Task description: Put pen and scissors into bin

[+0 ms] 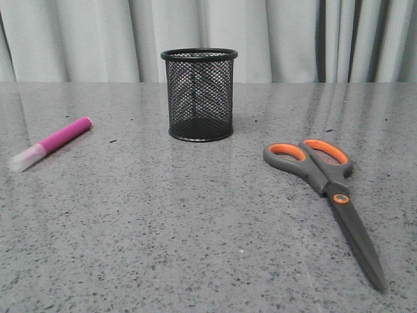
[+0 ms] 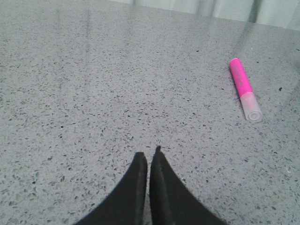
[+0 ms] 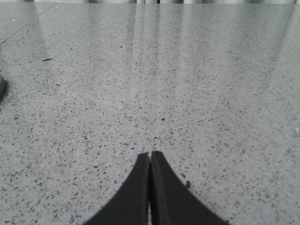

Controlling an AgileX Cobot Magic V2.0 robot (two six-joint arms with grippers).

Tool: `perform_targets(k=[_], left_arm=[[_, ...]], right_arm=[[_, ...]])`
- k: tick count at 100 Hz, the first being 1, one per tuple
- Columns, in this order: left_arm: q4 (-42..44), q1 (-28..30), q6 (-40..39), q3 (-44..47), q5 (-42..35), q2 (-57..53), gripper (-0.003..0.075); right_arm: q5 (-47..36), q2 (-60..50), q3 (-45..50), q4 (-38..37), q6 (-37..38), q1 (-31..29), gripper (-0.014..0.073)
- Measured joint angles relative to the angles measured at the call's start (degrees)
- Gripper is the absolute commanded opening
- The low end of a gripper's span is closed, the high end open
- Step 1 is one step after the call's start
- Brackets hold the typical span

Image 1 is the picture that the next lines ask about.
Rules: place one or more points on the grey orange handled scissors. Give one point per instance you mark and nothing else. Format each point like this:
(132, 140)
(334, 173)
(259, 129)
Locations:
(325, 168)

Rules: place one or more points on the pink marker pen clear cap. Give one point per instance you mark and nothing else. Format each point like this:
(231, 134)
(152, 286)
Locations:
(43, 148)

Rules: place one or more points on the grey pleated curtain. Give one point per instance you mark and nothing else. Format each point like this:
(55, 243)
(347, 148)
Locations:
(276, 41)

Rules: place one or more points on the black wire mesh pen cup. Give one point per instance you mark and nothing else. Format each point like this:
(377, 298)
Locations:
(200, 93)

